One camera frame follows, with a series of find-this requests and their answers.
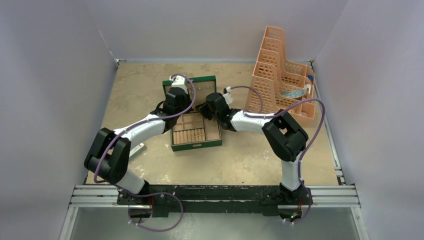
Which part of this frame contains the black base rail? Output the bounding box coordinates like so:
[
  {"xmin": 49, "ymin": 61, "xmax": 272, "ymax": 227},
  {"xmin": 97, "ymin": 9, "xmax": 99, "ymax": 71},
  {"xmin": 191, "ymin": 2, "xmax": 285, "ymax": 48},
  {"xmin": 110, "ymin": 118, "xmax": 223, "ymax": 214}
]
[{"xmin": 115, "ymin": 184, "xmax": 313, "ymax": 221}]

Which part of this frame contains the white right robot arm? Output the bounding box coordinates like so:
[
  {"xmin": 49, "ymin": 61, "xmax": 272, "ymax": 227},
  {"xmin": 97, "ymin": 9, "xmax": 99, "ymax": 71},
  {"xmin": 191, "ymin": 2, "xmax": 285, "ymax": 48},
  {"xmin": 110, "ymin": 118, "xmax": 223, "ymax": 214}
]
[{"xmin": 195, "ymin": 92, "xmax": 309, "ymax": 204}]

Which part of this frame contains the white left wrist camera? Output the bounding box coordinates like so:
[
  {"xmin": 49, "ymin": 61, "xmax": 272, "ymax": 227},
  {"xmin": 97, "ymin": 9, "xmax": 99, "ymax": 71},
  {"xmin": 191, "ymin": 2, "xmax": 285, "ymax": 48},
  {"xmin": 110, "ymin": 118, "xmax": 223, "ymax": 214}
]
[{"xmin": 169, "ymin": 74, "xmax": 188, "ymax": 92}]

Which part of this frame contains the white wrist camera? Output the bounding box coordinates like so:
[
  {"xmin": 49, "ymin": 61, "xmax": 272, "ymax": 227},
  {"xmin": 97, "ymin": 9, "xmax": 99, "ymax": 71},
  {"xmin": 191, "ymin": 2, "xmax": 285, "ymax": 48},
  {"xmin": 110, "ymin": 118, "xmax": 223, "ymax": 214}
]
[
  {"xmin": 169, "ymin": 74, "xmax": 188, "ymax": 92},
  {"xmin": 222, "ymin": 86, "xmax": 233, "ymax": 105}
]

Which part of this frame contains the green jewelry box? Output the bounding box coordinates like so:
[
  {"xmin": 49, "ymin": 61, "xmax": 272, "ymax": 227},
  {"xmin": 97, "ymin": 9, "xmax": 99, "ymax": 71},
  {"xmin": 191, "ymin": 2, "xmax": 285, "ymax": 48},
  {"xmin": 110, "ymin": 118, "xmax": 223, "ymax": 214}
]
[{"xmin": 170, "ymin": 75, "xmax": 223, "ymax": 152}]

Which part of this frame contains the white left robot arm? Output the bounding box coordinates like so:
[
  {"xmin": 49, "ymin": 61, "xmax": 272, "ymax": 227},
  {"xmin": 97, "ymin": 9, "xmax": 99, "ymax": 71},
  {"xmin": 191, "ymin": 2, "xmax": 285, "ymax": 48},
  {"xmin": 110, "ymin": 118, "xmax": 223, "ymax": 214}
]
[{"xmin": 83, "ymin": 86, "xmax": 193, "ymax": 205}]

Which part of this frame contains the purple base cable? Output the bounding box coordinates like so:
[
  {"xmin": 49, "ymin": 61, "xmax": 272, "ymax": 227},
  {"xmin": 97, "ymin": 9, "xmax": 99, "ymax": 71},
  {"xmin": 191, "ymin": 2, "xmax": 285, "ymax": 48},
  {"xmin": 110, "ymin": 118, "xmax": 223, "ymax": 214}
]
[{"xmin": 127, "ymin": 193, "xmax": 184, "ymax": 233}]

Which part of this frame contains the blue item in organizer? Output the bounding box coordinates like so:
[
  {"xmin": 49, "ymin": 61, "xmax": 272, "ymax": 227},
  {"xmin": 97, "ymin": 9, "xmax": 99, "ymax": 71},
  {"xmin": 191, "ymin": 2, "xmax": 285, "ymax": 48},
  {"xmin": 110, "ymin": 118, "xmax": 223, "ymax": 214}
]
[{"xmin": 280, "ymin": 88, "xmax": 309, "ymax": 99}]

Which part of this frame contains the peach plastic file organizer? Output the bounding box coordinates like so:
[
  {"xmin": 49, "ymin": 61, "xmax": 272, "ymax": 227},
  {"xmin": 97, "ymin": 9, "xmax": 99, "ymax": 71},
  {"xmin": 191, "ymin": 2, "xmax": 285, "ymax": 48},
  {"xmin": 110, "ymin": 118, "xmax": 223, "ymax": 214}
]
[{"xmin": 244, "ymin": 25, "xmax": 315, "ymax": 114}]

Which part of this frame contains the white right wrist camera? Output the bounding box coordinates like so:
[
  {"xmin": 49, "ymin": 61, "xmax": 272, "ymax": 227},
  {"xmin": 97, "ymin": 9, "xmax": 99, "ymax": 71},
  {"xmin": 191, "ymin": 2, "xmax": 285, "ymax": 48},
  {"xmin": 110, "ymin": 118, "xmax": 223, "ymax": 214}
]
[{"xmin": 222, "ymin": 86, "xmax": 233, "ymax": 105}]

